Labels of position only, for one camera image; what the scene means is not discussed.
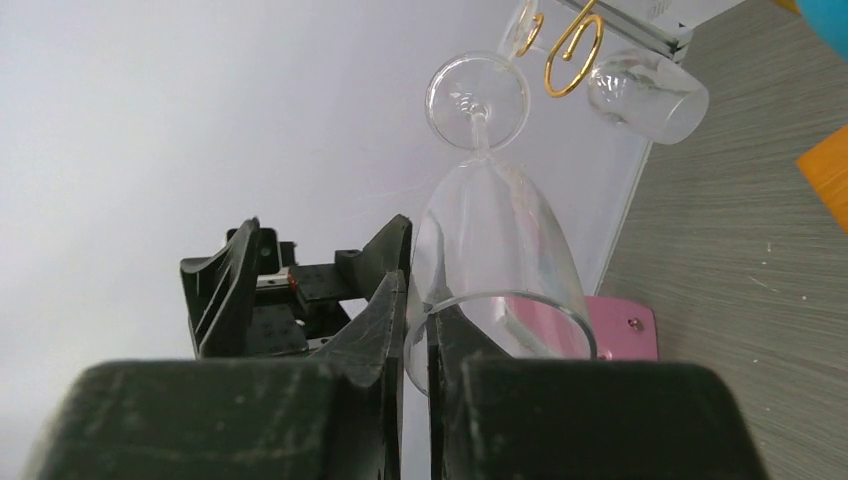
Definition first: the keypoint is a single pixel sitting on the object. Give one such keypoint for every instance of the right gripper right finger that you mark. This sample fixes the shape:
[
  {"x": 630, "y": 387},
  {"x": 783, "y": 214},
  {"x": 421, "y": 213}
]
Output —
[{"x": 493, "y": 416}]

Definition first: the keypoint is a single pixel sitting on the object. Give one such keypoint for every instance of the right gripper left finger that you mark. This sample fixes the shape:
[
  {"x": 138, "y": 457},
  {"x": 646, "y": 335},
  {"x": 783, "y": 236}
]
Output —
[{"x": 331, "y": 415}]

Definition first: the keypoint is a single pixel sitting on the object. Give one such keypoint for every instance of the pink holder box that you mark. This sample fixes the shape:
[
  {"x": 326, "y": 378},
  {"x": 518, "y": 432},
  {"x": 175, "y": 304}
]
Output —
[{"x": 623, "y": 330}]

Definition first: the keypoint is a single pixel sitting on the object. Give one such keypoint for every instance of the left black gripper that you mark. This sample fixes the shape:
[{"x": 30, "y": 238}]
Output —
[{"x": 252, "y": 298}]

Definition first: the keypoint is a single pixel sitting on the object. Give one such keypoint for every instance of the clear flute wine glass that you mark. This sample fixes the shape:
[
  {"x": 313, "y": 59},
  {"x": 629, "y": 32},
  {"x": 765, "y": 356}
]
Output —
[{"x": 489, "y": 246}]

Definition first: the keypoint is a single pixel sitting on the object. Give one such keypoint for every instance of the clear round wine glass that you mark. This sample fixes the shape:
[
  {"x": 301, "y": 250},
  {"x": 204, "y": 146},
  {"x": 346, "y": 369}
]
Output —
[{"x": 647, "y": 93}]

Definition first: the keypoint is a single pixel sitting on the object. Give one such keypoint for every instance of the blue wine glass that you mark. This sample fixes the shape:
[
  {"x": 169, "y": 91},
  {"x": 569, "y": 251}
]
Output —
[{"x": 828, "y": 19}]

